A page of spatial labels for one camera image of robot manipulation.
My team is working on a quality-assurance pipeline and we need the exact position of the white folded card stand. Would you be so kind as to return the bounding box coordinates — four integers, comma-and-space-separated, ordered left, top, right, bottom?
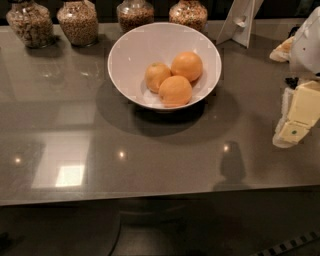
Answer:
216, 0, 264, 48

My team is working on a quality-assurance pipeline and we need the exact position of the white ceramic bowl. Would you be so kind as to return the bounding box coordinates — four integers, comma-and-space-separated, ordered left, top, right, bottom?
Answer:
107, 23, 222, 112

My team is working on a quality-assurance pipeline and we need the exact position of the left orange in bowl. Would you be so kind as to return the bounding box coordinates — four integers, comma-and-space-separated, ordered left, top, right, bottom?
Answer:
144, 62, 171, 93

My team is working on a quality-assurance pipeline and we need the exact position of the orange in bowl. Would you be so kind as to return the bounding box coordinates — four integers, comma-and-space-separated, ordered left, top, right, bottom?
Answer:
158, 76, 192, 107
144, 62, 171, 93

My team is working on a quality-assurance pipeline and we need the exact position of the far left glass jar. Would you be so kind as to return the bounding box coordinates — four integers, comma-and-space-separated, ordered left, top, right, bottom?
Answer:
6, 0, 55, 49

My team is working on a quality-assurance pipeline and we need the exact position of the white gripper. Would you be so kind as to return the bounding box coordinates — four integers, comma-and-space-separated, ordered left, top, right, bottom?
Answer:
269, 6, 320, 148

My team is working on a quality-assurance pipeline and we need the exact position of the back right orange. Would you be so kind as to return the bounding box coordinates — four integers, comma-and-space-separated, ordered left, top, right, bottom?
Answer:
171, 52, 203, 82

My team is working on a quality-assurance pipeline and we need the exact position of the front orange in bowl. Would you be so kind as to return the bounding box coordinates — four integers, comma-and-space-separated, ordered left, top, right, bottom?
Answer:
158, 76, 192, 107

